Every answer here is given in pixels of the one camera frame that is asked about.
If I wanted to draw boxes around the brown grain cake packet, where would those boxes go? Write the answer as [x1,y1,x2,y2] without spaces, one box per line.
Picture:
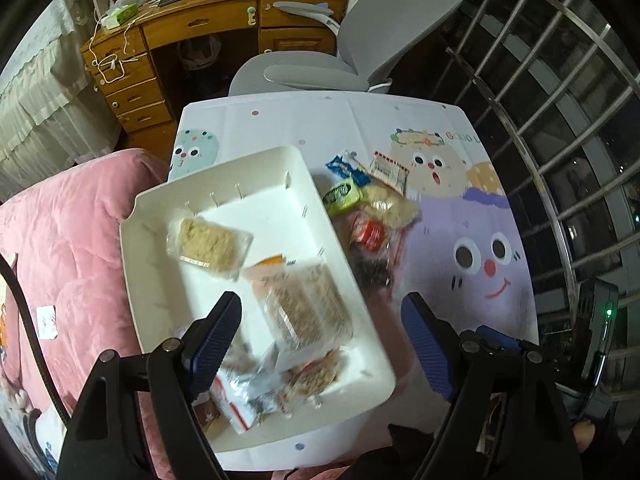
[245,260,356,361]

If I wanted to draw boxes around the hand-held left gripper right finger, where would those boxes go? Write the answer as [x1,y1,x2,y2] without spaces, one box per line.
[401,291,584,480]

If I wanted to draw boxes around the silver white snack bag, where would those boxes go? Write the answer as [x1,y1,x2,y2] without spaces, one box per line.
[210,345,296,433]

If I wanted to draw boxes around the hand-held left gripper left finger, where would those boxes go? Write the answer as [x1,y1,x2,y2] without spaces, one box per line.
[54,291,243,480]

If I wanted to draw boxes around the white fabric tag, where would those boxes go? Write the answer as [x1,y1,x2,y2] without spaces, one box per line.
[36,305,60,341]

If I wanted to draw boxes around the clear rice cracker packet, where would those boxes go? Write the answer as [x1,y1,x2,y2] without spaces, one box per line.
[166,217,253,281]

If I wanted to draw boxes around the pink quilted blanket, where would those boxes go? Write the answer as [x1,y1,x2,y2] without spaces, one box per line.
[0,147,361,480]

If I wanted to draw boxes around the blue snack packet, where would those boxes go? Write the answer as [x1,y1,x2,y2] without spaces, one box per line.
[326,151,371,186]

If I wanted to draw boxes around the white charging cable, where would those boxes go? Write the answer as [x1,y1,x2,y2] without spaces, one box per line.
[89,0,161,92]

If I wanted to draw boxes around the red edged rice cracker packet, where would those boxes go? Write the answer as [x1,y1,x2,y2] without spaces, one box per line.
[365,151,422,228]

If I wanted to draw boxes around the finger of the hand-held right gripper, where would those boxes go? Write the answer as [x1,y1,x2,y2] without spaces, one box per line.
[476,325,577,362]

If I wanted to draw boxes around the grey office chair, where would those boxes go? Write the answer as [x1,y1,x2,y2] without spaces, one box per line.
[227,0,468,97]

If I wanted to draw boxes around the black cable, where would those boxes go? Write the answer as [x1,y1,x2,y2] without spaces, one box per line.
[0,252,71,426]

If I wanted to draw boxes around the metal window grille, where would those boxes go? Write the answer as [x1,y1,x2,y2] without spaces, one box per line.
[425,0,640,411]

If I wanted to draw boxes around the dark chocolate snack packet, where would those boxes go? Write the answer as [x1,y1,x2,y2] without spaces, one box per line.
[350,247,401,296]

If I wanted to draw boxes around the waste bin with bag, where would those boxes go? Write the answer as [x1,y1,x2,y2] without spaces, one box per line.
[177,35,223,71]

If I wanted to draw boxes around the red snack packet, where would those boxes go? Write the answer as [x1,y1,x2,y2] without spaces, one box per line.
[350,217,388,253]

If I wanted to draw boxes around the wooden desk with drawers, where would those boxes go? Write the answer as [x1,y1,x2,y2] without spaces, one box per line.
[81,0,351,148]

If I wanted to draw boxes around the cartoon printed tablecloth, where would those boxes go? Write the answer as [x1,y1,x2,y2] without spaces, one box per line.
[167,91,541,471]

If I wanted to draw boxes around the green snack packet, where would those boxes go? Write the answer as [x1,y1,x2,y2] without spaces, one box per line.
[322,180,363,211]

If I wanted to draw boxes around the white plastic bin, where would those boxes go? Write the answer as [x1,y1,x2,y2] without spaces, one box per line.
[119,145,397,453]

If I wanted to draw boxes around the brown cookie packet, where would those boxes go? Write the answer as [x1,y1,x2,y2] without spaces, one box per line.
[280,350,346,411]

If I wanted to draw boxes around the white frilled curtain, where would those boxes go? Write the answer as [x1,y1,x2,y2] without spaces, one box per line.
[0,0,123,201]

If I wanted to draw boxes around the green tissue pack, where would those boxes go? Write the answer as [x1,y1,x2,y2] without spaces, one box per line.
[100,2,139,28]

